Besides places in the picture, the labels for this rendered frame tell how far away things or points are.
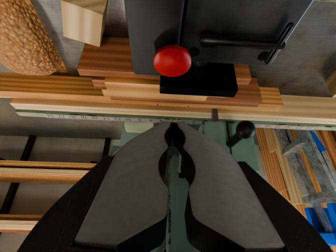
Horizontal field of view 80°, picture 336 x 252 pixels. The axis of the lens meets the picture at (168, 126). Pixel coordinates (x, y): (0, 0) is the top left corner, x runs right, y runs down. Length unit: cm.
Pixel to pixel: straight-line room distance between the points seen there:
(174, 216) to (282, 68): 30
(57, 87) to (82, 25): 15
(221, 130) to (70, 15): 22
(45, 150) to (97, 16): 290
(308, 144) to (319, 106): 67
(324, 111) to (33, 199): 286
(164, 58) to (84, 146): 279
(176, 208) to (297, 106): 29
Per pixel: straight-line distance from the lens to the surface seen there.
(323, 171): 110
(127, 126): 74
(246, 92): 36
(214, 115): 35
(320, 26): 35
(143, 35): 17
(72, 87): 38
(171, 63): 16
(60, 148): 304
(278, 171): 205
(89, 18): 26
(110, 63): 28
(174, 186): 38
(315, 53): 38
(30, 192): 300
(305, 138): 114
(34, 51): 34
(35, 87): 41
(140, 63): 19
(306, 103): 46
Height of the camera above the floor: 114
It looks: 29 degrees down
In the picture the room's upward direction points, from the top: 179 degrees counter-clockwise
